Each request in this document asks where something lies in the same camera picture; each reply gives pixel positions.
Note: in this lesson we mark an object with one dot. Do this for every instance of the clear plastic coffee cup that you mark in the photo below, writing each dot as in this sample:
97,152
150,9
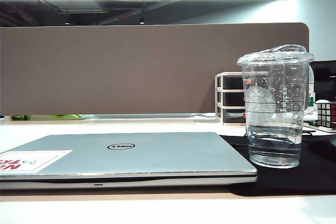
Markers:
275,134

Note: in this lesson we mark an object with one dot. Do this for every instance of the silver Dell laptop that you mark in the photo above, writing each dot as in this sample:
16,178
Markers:
131,155

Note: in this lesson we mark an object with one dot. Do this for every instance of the brown desk partition panel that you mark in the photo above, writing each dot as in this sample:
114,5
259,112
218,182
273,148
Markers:
131,69

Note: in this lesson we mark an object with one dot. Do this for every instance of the white three-drawer desk organizer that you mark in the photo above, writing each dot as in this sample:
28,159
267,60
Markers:
231,95

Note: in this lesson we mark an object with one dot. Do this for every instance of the green objects behind partition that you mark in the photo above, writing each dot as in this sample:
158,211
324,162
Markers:
63,116

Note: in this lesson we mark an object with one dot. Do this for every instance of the black mouse pad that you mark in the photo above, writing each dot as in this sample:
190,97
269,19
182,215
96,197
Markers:
275,179

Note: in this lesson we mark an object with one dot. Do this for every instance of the green and white bottle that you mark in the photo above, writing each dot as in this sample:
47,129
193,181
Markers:
311,95

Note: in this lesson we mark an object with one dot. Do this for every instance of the black monitor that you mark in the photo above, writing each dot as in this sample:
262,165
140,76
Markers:
324,79

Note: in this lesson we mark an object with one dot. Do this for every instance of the Rubik's cube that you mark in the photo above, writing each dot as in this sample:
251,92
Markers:
326,113

